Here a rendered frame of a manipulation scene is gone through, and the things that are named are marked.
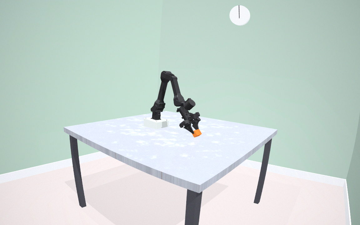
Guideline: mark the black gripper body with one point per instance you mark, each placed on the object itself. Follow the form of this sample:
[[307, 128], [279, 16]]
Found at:
[[186, 121]]

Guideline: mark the orange block with dark square mark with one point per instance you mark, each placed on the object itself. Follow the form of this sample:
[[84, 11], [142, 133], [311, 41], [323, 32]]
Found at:
[[197, 133]]

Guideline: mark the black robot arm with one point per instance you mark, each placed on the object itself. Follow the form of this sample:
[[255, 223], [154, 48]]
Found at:
[[178, 99]]

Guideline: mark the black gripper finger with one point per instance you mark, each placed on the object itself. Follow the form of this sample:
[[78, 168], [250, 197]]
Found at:
[[189, 128], [195, 126]]

